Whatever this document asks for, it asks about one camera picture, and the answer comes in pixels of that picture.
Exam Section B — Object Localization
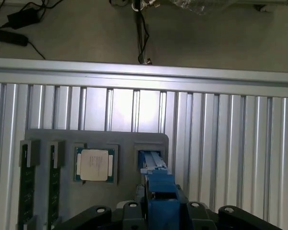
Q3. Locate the black cable bundle on post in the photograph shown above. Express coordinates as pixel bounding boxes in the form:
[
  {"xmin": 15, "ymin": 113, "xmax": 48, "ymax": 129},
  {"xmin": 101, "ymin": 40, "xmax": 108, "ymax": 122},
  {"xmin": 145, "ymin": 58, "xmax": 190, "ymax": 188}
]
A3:
[{"xmin": 132, "ymin": 0, "xmax": 151, "ymax": 64}]

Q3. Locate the black elongated power brick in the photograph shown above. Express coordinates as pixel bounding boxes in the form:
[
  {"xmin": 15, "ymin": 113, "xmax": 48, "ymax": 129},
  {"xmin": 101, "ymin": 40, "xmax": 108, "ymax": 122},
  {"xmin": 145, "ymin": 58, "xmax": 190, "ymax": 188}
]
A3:
[{"xmin": 0, "ymin": 26, "xmax": 29, "ymax": 47}]

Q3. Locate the silver CPU on green board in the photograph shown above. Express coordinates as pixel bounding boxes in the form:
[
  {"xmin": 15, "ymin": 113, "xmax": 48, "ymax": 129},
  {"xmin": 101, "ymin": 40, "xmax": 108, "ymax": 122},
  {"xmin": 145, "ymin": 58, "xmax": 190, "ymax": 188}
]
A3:
[{"xmin": 73, "ymin": 146, "xmax": 118, "ymax": 184}]

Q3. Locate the aluminium frame rail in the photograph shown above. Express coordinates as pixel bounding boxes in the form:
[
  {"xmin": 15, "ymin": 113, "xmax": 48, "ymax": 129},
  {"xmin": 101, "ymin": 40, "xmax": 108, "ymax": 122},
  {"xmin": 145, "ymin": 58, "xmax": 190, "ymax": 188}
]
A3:
[{"xmin": 0, "ymin": 57, "xmax": 288, "ymax": 99}]

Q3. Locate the metal hook fitting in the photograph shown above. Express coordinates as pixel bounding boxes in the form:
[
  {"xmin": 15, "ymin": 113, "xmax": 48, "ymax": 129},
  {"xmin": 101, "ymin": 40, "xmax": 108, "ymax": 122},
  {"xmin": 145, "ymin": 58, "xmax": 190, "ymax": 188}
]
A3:
[{"xmin": 132, "ymin": 0, "xmax": 159, "ymax": 12}]

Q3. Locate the green RAM stick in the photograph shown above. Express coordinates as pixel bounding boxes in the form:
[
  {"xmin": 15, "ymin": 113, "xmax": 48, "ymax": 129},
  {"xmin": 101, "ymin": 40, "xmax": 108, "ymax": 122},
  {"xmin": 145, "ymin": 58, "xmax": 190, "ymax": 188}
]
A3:
[
  {"xmin": 19, "ymin": 143, "xmax": 38, "ymax": 230},
  {"xmin": 48, "ymin": 143, "xmax": 63, "ymax": 230}
]

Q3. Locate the grey parts rack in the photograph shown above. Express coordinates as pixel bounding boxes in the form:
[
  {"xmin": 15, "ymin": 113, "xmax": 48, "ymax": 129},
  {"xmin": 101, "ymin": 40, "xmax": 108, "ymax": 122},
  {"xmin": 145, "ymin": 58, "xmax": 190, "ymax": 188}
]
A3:
[{"xmin": 15, "ymin": 128, "xmax": 171, "ymax": 230}]

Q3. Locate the black power adapter brick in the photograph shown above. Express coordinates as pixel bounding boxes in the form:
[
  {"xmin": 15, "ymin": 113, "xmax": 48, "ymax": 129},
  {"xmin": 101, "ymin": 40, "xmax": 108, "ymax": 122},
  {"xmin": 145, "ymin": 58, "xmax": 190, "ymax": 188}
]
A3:
[{"xmin": 6, "ymin": 6, "xmax": 43, "ymax": 30}]

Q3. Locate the clear bubble wrap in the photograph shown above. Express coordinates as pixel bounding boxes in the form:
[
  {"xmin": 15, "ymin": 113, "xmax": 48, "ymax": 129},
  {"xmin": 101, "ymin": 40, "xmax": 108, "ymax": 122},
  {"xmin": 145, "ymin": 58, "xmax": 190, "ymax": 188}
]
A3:
[{"xmin": 163, "ymin": 0, "xmax": 222, "ymax": 16}]

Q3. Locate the thin black cable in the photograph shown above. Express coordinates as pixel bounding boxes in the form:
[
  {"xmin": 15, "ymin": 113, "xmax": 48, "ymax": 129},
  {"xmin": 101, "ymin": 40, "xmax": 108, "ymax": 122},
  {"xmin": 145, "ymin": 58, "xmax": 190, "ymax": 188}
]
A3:
[{"xmin": 26, "ymin": 40, "xmax": 46, "ymax": 60}]

